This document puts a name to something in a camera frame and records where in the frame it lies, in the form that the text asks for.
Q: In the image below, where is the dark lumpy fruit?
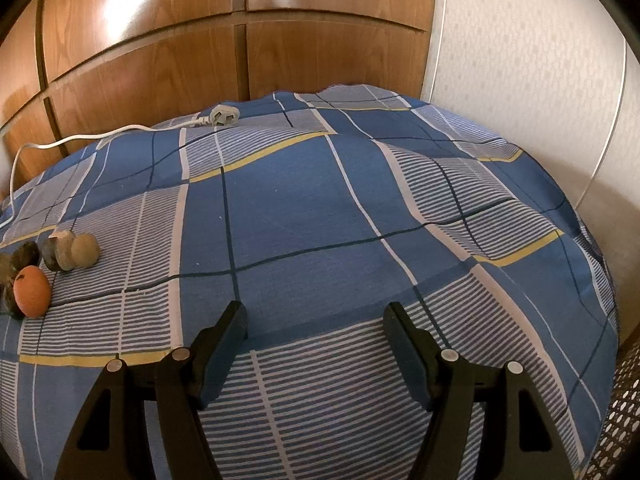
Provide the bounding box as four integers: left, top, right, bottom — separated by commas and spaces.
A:
0, 254, 25, 320

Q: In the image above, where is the orange tangerine on cloth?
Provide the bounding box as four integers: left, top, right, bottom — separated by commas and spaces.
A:
13, 266, 52, 318

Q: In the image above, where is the small olive fruit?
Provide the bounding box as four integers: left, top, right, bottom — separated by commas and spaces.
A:
70, 233, 101, 268

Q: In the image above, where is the white and dark cut piece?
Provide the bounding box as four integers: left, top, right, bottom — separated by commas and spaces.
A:
41, 230, 76, 272

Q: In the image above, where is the dark round fruit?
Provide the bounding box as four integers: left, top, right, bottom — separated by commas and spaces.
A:
11, 240, 41, 273

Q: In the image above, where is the blue plaid tablecloth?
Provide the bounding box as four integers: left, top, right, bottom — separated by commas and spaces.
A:
1, 86, 618, 479

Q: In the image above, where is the white power cable with plug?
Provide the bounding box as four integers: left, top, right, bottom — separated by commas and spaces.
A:
6, 103, 242, 206

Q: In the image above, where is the wooden wall panelling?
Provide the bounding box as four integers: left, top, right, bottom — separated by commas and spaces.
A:
1, 0, 435, 185

